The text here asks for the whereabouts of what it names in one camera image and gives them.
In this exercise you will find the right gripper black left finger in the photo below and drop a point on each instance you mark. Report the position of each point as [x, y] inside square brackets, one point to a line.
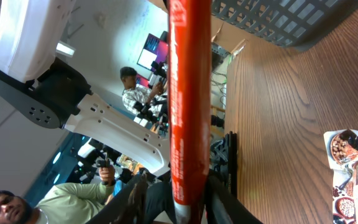
[128, 206]

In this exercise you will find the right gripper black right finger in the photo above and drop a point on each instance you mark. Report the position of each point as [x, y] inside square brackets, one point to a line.
[222, 207]

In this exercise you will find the beige nut snack bag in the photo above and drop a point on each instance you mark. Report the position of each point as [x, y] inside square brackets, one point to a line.
[342, 151]

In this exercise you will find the red snack stick wrapper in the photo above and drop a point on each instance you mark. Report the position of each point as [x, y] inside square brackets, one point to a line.
[189, 104]

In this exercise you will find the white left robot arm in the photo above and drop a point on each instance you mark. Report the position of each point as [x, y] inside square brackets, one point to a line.
[53, 95]

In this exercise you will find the person in green shirt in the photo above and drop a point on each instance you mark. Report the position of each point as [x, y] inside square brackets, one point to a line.
[63, 203]

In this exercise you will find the wooden chair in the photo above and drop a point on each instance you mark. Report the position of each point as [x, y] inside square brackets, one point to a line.
[217, 123]

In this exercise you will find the seated person checked shirt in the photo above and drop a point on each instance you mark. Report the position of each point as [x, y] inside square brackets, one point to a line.
[136, 93]

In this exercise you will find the computer monitor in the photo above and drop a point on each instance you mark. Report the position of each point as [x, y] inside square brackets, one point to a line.
[154, 50]

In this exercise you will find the grey plastic basket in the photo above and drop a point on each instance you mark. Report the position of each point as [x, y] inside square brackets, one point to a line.
[285, 23]

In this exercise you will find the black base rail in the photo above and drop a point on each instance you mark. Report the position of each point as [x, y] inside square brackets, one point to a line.
[223, 159]

